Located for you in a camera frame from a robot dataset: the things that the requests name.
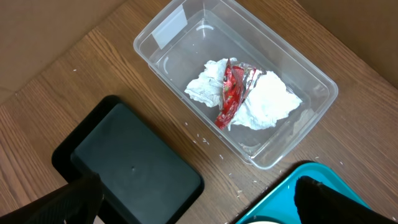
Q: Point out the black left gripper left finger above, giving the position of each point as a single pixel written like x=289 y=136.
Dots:
x=76 y=202

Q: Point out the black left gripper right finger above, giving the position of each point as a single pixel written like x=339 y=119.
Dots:
x=317 y=203

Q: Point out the white tissue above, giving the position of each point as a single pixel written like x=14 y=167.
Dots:
x=267 y=103

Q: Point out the red snack wrapper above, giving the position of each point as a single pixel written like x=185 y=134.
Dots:
x=239 y=80

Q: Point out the teal plastic tray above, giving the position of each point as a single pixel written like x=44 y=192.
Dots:
x=279 y=204

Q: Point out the black tray bin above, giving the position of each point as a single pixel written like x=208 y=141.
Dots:
x=143 y=179

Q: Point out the clear plastic bin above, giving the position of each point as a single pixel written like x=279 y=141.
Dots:
x=185 y=35

